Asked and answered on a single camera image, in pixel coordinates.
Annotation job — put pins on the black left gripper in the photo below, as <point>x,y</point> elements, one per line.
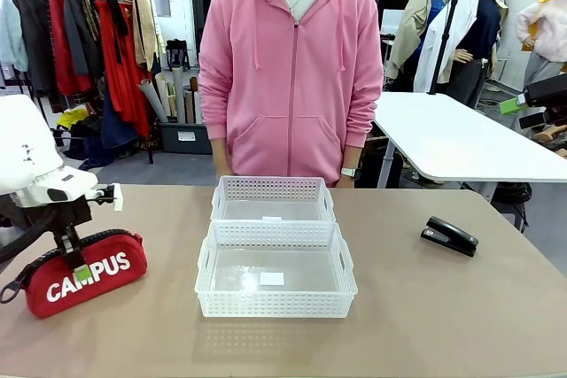
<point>66,214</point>

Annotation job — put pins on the red CAMPUS pencil case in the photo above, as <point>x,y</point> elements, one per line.
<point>111,276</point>

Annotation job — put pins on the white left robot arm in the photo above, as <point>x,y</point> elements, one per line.
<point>22,143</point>

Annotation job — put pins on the person's left forearm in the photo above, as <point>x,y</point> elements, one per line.
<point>361,130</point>

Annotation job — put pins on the person's right forearm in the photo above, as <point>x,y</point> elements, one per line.
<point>215,117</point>

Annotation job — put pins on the person's right hand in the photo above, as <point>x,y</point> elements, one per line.
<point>220,164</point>

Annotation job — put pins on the person's left hand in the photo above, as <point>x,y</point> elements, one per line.
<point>345,182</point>

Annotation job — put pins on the beige mannequin hand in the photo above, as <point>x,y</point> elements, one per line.
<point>551,133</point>

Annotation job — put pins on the pink fuzzy sweater mannequin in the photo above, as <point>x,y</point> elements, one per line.
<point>549,24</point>

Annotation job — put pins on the white table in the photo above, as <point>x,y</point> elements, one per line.
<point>452,139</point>

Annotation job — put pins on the navy dressed mannequin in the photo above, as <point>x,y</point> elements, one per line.
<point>485,24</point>

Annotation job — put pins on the white lab coat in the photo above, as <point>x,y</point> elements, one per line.
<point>456,41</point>

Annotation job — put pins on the black tripod pole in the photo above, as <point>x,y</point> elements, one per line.
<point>445,41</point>

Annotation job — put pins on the navy blue cloth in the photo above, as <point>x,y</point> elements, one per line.
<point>113,130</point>

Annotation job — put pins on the yellow bag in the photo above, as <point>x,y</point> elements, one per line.
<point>71,118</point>

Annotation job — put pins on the black stapler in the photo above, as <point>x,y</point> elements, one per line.
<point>452,236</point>

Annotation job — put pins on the beige trench coat mannequin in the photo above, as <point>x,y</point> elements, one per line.
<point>414,28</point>

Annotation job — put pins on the grey storage bin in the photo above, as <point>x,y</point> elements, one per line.
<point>184,138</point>

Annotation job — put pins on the white chair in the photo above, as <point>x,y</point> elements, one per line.
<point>392,21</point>

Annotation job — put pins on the long red dress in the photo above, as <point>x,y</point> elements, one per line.
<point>126,90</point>

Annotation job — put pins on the grey paper roll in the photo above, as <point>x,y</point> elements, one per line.
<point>153,99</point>

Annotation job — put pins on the white wristwatch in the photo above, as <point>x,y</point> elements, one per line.
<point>350,172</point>

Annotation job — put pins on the white basket sticker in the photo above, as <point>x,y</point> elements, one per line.
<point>271,278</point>

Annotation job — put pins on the white perforated plastic basket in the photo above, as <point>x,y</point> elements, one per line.
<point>274,303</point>
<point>274,194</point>

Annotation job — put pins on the red jacket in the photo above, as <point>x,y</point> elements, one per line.
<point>59,46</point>

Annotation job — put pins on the dark grey coat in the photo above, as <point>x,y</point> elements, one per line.
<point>35,41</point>

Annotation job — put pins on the charcoal jacket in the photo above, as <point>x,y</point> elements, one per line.
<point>82,37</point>

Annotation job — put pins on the black scarf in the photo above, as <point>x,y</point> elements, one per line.
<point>116,28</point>

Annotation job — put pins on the light blue coat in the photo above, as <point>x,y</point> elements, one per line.
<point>11,28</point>

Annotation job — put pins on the beige garment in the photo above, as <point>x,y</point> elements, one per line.
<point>142,28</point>

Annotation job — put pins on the person in pink hoodie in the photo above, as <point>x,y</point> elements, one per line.
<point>266,99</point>

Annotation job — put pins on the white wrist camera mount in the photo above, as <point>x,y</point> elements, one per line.
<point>116,197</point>

